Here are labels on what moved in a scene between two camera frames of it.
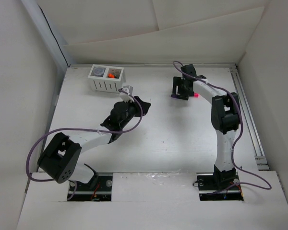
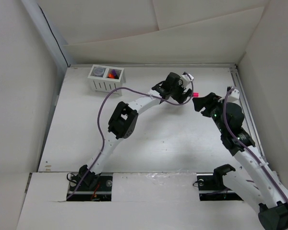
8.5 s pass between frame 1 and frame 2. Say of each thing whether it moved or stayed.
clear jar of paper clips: stayed
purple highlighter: moved
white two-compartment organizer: stayed
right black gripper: moved
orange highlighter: stayed
